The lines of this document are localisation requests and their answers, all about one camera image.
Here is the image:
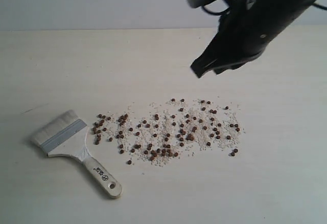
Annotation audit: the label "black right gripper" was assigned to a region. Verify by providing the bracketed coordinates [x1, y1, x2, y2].
[190, 0, 316, 78]

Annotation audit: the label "wide wooden paint brush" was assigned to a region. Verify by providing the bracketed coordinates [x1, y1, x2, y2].
[31, 110, 123, 199]

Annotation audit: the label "brown beans and grains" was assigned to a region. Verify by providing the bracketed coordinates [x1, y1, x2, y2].
[87, 96, 247, 167]

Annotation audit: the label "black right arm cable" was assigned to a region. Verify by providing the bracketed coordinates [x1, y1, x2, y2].
[199, 0, 327, 15]

